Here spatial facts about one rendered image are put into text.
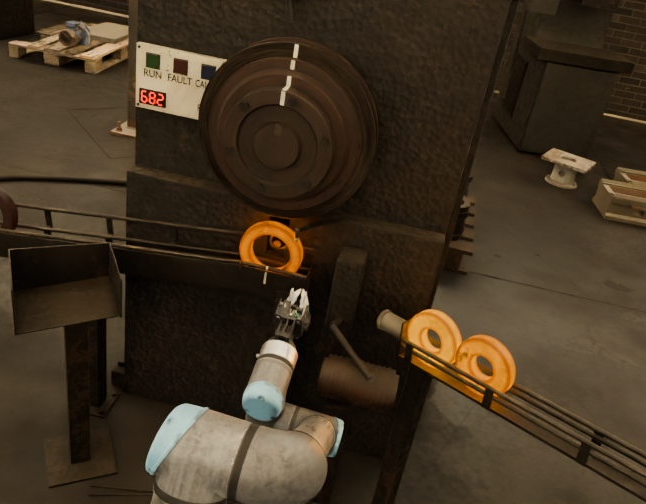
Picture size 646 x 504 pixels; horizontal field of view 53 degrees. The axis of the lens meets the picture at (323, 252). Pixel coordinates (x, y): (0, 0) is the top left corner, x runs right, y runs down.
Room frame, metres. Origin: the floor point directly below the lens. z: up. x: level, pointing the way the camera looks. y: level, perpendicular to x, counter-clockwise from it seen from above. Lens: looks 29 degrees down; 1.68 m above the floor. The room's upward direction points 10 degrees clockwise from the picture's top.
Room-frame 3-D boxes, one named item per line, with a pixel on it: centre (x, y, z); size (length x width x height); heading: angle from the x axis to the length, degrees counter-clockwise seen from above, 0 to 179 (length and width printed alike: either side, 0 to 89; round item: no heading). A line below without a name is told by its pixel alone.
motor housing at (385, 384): (1.47, -0.17, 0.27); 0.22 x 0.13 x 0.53; 84
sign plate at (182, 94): (1.78, 0.48, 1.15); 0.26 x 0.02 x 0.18; 84
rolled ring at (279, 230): (1.63, 0.15, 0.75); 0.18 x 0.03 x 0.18; 83
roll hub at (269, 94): (1.54, 0.16, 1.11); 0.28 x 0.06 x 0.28; 84
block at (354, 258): (1.62, -0.09, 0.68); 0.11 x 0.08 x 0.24; 174
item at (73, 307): (1.42, 0.67, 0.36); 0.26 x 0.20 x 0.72; 119
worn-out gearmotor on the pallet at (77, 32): (5.79, 2.47, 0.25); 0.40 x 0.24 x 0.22; 174
